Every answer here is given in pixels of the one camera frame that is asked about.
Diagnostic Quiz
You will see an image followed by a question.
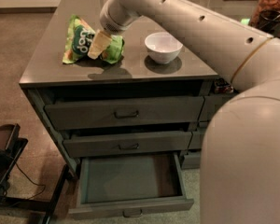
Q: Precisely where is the snack bag in drawer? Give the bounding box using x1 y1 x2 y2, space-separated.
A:
214 78 233 93

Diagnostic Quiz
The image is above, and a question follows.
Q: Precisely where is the top right grey drawer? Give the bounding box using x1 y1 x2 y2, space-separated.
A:
199 93 235 122

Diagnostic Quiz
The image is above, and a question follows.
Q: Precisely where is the open bottom left drawer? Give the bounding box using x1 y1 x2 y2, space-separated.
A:
69 152 194 219

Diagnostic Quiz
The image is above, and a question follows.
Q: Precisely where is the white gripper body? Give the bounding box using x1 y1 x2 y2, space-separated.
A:
100 0 140 35

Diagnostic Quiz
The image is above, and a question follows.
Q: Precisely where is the top left grey drawer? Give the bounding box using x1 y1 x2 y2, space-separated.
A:
44 96 203 131

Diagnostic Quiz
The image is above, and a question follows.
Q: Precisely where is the middle left grey drawer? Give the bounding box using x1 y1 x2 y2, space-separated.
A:
63 131 192 158

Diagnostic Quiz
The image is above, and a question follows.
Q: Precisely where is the white ceramic bowl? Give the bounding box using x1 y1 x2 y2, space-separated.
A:
145 32 183 64

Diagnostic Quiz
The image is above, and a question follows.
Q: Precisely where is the grey kitchen island cabinet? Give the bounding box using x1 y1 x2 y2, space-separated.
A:
20 0 220 175

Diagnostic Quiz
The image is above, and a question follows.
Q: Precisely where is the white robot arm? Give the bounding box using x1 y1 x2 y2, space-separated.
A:
101 0 280 224

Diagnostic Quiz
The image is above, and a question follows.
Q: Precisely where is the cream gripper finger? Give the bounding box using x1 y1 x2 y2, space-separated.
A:
88 30 112 59

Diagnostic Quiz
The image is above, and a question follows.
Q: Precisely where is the bottom right grey drawer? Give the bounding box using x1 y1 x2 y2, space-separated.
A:
181 150 201 170

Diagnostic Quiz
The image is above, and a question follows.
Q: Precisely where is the green rice chip bag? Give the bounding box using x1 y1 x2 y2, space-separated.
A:
63 15 124 64

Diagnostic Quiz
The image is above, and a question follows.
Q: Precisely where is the black cup with utensil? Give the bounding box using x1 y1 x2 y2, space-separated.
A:
257 10 280 38

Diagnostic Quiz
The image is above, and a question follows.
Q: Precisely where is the glass snack jar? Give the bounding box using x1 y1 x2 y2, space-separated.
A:
247 0 280 39

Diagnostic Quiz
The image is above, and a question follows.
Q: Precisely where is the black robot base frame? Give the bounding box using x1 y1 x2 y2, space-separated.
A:
0 124 71 224

